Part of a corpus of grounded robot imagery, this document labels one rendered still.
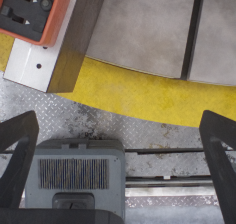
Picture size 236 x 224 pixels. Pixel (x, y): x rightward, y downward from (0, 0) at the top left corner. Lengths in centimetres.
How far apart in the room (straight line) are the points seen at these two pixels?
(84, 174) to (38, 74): 64
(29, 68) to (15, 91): 78
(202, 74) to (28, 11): 78
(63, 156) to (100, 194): 27
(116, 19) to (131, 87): 44
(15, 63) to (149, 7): 65
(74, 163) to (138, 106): 51
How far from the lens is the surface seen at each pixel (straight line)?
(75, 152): 114
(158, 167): 143
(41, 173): 121
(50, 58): 68
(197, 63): 109
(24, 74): 70
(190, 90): 140
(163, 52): 105
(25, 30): 59
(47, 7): 58
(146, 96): 134
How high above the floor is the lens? 133
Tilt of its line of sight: 86 degrees down
